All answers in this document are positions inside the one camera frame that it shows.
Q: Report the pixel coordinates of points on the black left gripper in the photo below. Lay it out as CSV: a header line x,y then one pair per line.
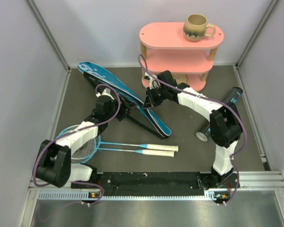
x,y
124,108

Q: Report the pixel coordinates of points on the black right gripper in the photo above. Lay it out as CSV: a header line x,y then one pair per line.
x,y
150,102

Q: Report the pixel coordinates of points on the blue sport racket bag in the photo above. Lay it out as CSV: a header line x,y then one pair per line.
x,y
96,75

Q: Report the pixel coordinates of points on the black shuttlecock tube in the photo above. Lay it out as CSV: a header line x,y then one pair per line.
x,y
233,96

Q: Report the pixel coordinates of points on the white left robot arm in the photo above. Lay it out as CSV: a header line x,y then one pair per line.
x,y
61,160

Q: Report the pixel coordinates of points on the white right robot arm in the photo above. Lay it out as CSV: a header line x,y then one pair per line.
x,y
225,123

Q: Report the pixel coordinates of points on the blue badminton racket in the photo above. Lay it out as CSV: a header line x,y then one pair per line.
x,y
84,142
88,150

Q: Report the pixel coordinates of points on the round painted beige coaster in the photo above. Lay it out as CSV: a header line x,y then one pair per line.
x,y
180,78

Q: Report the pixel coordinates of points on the pink three-tier shelf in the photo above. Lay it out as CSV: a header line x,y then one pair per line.
x,y
165,48

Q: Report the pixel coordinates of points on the beige ceramic mug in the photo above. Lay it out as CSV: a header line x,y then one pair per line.
x,y
197,27

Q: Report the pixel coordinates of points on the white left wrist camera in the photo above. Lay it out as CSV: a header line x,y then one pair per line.
x,y
105,92

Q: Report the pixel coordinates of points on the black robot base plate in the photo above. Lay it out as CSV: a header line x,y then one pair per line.
x,y
161,183

